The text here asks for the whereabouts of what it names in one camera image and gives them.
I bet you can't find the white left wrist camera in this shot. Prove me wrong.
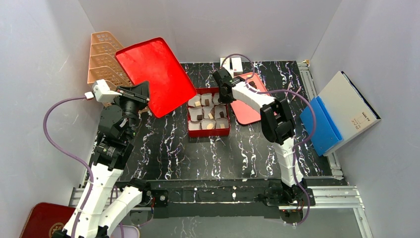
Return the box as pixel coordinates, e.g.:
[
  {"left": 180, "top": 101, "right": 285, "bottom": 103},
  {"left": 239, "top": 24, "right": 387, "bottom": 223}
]
[{"left": 92, "top": 79, "right": 122, "bottom": 103}]

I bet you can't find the pink plastic tray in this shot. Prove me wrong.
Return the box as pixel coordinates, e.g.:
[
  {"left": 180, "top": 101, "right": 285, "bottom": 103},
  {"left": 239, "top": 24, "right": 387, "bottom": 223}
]
[{"left": 230, "top": 73, "right": 267, "bottom": 125}]

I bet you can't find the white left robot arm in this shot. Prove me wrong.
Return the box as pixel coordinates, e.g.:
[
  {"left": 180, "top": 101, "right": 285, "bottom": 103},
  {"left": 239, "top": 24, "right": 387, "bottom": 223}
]
[{"left": 52, "top": 79, "right": 151, "bottom": 238}]

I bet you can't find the red chocolate box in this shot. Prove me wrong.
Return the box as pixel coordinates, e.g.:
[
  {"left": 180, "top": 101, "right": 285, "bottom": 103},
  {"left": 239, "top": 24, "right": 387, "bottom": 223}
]
[{"left": 187, "top": 87, "right": 231, "bottom": 138}]

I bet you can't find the blue folder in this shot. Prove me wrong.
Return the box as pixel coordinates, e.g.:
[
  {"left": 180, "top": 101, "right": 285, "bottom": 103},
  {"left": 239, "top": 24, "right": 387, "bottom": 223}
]
[{"left": 310, "top": 96, "right": 343, "bottom": 156}]

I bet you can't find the aluminium rail frame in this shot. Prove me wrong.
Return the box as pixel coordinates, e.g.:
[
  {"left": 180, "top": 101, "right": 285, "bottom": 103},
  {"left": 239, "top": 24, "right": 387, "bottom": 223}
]
[{"left": 69, "top": 60, "right": 375, "bottom": 238}]

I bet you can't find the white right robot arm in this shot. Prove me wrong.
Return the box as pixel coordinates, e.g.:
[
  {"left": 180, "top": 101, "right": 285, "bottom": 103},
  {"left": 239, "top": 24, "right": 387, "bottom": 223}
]
[{"left": 212, "top": 67, "right": 311, "bottom": 206}]

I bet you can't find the orange plastic file rack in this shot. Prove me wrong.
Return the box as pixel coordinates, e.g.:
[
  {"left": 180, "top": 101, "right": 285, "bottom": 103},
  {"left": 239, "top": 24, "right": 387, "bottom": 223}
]
[{"left": 87, "top": 31, "right": 133, "bottom": 89}]

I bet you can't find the dark red round tin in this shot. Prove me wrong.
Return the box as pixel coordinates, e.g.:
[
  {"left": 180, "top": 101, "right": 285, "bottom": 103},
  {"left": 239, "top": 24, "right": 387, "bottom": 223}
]
[{"left": 20, "top": 202, "right": 75, "bottom": 238}]

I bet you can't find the red tin lid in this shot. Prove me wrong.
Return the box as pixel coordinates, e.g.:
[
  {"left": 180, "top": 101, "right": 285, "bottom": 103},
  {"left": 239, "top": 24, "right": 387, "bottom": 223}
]
[{"left": 115, "top": 37, "right": 197, "bottom": 118}]

